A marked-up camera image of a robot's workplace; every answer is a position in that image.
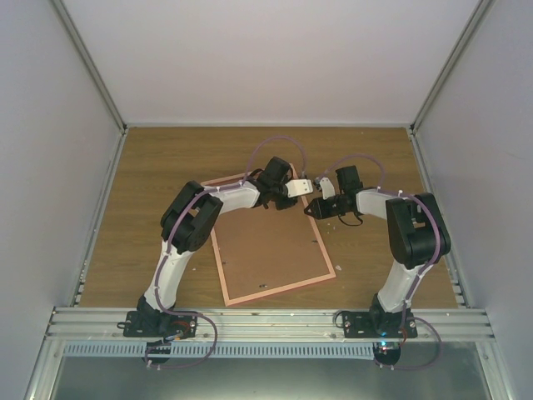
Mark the left aluminium corner post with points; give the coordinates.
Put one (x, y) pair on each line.
(75, 37)

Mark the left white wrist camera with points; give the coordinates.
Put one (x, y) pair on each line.
(298, 187)

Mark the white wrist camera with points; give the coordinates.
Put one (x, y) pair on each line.
(325, 187)
(298, 187)

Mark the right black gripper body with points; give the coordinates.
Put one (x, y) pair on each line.
(336, 210)

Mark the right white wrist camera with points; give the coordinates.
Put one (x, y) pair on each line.
(325, 187)

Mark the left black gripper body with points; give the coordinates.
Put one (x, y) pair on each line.
(277, 191)

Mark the right aluminium corner post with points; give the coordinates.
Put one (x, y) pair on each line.
(473, 23)

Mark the grey slotted cable duct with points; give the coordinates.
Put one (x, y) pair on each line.
(196, 350)

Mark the aluminium front rail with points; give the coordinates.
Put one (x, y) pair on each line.
(265, 325)

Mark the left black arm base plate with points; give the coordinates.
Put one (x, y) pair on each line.
(157, 325)

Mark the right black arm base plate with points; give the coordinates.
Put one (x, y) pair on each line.
(358, 323)

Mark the pink wooden picture frame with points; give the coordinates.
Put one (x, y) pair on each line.
(283, 291)

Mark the brown cardboard backing sheet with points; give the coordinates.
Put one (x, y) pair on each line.
(270, 250)

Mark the aluminium corner post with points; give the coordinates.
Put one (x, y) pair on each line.
(75, 37)
(473, 23)

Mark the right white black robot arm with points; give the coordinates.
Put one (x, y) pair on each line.
(417, 236)

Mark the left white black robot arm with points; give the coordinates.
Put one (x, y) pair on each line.
(187, 223)

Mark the white paint flake cluster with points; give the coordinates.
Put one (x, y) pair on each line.
(272, 248)

